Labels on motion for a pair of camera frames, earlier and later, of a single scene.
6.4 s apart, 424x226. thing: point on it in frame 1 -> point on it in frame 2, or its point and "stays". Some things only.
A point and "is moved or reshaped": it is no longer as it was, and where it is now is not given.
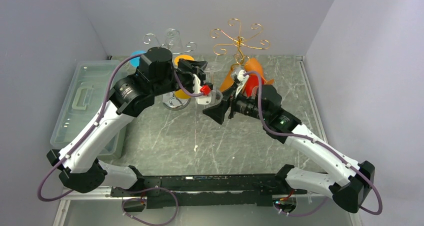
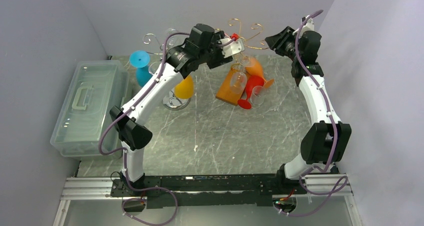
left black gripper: [199, 66] -> [220, 60]
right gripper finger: [217, 112] -> [277, 42]
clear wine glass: [172, 41] stays
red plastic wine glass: [251, 82] stays
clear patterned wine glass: [212, 68] is moved or reshaped
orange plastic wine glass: [253, 65] stays
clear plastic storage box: [83, 102] stays
